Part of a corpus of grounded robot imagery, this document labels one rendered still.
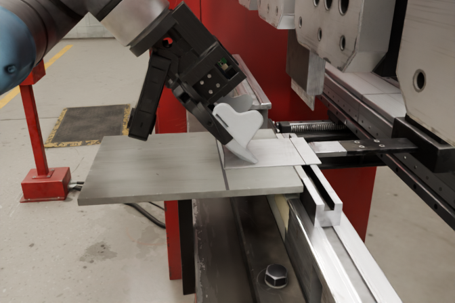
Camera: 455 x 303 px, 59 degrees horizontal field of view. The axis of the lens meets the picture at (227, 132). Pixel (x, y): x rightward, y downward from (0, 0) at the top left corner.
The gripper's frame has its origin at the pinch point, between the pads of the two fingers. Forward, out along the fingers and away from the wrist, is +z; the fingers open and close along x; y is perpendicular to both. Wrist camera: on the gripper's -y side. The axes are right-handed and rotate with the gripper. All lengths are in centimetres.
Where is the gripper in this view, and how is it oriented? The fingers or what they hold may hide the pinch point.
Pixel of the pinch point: (242, 149)
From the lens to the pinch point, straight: 55.8
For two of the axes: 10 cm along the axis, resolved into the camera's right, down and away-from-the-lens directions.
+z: 6.5, 6.7, 3.7
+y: 7.5, -6.3, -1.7
